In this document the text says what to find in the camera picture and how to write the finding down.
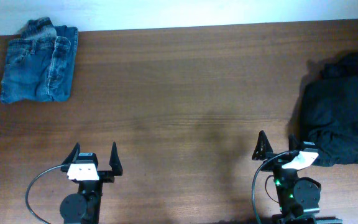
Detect left black cable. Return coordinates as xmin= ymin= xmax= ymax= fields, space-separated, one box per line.
xmin=25 ymin=164 xmax=68 ymax=224

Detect folded blue denim jeans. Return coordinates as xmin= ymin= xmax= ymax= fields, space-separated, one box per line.
xmin=0 ymin=17 xmax=79 ymax=104

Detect dark navy crumpled garment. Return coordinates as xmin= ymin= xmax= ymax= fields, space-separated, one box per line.
xmin=320 ymin=52 xmax=358 ymax=79

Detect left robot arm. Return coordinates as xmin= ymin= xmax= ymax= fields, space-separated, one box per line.
xmin=60 ymin=142 xmax=123 ymax=224

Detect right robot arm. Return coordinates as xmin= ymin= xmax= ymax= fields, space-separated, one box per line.
xmin=251 ymin=130 xmax=343 ymax=224

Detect black jeans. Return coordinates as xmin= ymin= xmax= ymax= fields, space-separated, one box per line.
xmin=300 ymin=77 xmax=358 ymax=167

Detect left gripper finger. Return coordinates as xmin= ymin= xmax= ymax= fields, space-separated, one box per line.
xmin=109 ymin=142 xmax=123 ymax=176
xmin=62 ymin=142 xmax=80 ymax=165

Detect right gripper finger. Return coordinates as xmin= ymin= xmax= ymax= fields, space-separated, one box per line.
xmin=252 ymin=130 xmax=273 ymax=161
xmin=288 ymin=134 xmax=300 ymax=151

